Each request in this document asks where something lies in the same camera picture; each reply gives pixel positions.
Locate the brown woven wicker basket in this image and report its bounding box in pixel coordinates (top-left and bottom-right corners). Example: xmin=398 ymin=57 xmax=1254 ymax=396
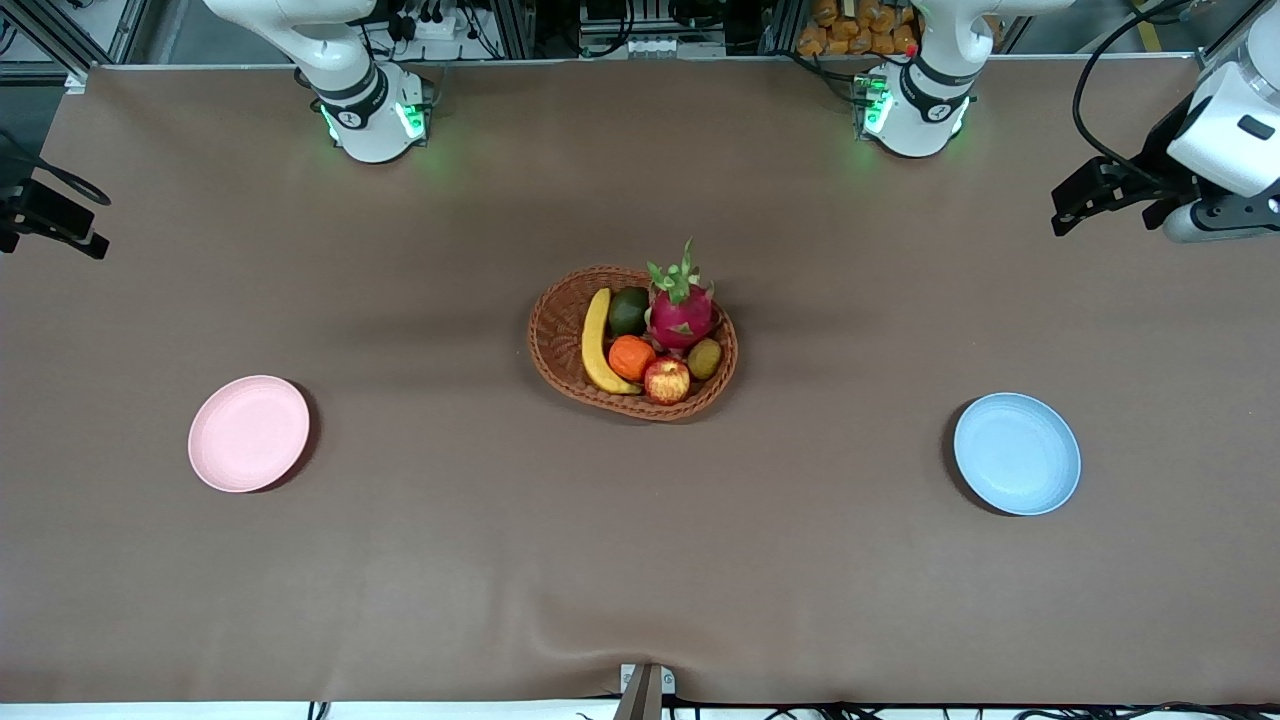
xmin=527 ymin=264 xmax=739 ymax=423

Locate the orange tangerine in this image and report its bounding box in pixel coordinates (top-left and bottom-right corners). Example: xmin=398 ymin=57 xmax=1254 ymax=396
xmin=608 ymin=335 xmax=658 ymax=383

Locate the brown table cloth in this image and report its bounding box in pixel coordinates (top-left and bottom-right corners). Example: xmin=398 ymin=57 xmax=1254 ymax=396
xmin=0 ymin=55 xmax=1280 ymax=706

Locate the pink round plate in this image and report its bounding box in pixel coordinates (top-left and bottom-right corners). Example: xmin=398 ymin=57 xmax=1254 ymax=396
xmin=188 ymin=375 xmax=312 ymax=494

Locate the grey camera stand bracket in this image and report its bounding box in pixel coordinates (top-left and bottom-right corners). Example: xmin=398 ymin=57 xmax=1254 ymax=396
xmin=612 ymin=663 xmax=677 ymax=720

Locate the light blue round plate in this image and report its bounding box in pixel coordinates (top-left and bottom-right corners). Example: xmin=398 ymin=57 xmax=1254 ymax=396
xmin=953 ymin=392 xmax=1083 ymax=517

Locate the dark green avocado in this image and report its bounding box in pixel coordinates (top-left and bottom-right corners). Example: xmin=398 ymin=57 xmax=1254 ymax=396
xmin=608 ymin=287 xmax=651 ymax=338

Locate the red yellow apple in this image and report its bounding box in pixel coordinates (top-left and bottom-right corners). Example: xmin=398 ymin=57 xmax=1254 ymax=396
xmin=644 ymin=357 xmax=691 ymax=405

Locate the yellow banana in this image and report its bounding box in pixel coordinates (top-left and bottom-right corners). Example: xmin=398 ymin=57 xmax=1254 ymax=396
xmin=581 ymin=288 xmax=643 ymax=396

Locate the bag of orange items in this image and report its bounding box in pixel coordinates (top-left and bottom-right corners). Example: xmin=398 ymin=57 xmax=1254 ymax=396
xmin=797 ymin=0 xmax=923 ymax=57

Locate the pink dragon fruit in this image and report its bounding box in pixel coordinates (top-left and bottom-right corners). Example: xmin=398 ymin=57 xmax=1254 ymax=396
xmin=645 ymin=238 xmax=717 ymax=351

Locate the white power strip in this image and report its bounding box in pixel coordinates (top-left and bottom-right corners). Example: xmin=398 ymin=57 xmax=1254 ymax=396
xmin=393 ymin=8 xmax=463 ymax=43

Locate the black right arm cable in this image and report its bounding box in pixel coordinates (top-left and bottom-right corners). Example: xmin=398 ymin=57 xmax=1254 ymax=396
xmin=0 ymin=130 xmax=113 ymax=208

